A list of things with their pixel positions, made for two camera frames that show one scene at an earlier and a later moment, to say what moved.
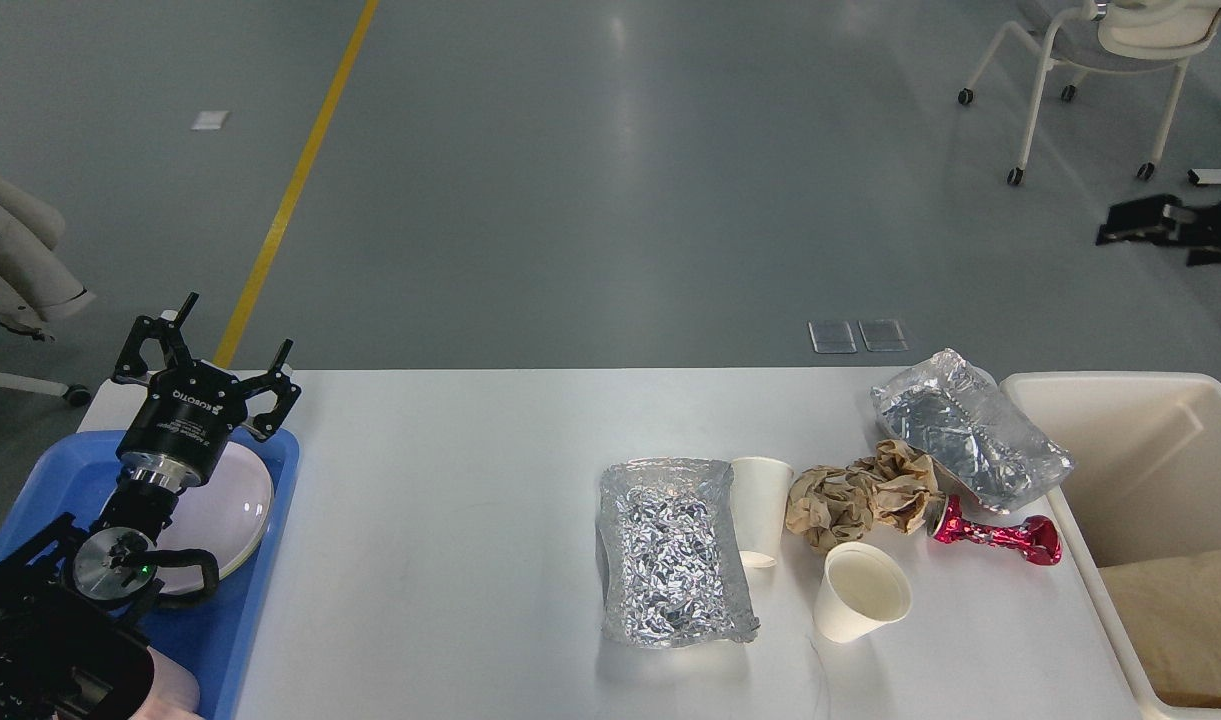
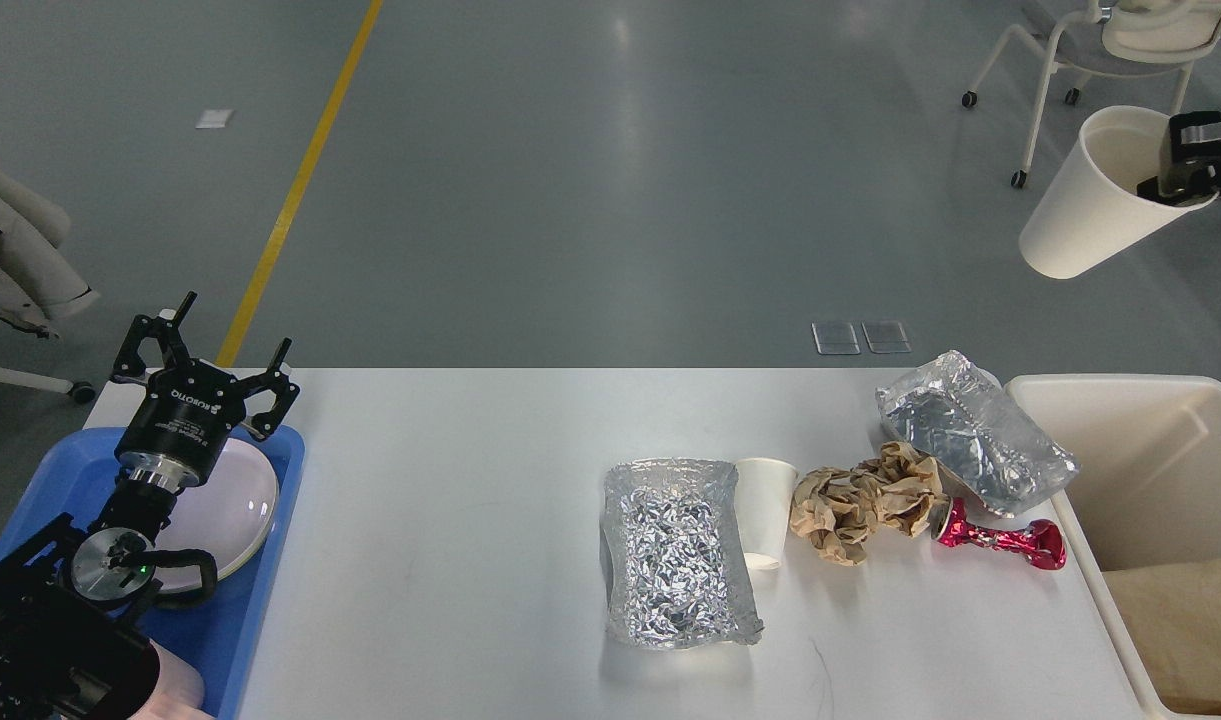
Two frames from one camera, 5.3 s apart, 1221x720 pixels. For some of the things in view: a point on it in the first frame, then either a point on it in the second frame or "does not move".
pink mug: [173, 695] does not move
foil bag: [955, 413] does not move
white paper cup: [860, 590] → [1092, 210]
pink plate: [227, 517] does not move
